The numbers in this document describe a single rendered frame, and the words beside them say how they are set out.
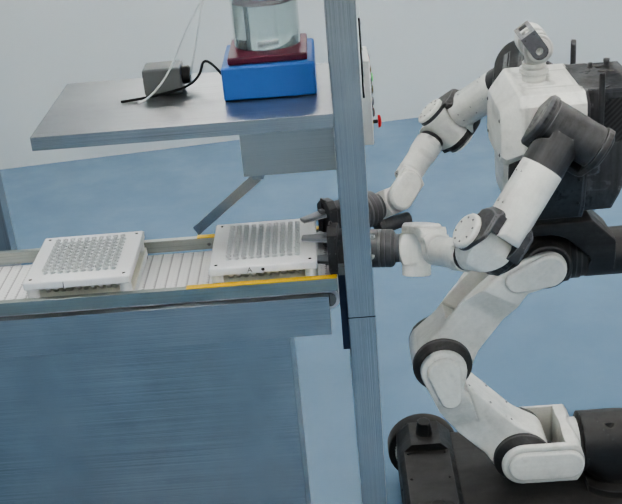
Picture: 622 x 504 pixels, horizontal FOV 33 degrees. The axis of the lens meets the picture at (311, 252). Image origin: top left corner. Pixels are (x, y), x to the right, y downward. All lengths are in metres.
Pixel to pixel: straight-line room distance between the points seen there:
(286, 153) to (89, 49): 3.38
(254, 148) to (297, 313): 0.40
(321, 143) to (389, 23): 3.43
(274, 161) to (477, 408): 0.79
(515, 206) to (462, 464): 1.01
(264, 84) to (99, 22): 3.50
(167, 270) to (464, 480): 0.97
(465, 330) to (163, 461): 0.82
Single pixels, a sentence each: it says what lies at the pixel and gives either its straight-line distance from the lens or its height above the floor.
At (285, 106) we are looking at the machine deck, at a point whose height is 1.27.
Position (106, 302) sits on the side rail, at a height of 0.85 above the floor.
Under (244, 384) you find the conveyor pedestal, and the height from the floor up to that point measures 0.58.
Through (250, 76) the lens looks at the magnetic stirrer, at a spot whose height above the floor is 1.33.
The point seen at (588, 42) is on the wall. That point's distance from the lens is 6.24.
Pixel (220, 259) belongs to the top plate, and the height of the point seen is 0.90.
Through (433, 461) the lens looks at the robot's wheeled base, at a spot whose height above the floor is 0.19.
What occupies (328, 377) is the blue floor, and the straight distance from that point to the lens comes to 3.63.
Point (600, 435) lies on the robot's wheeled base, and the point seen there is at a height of 0.33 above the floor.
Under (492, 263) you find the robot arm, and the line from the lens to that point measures 2.19.
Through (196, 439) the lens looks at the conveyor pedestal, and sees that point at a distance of 2.66.
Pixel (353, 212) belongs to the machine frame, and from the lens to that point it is 2.24.
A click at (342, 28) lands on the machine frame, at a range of 2.11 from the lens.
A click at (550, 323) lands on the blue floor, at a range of 3.92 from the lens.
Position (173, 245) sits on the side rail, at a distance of 2.65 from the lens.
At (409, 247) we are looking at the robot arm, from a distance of 2.38.
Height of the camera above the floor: 1.95
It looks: 26 degrees down
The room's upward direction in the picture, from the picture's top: 5 degrees counter-clockwise
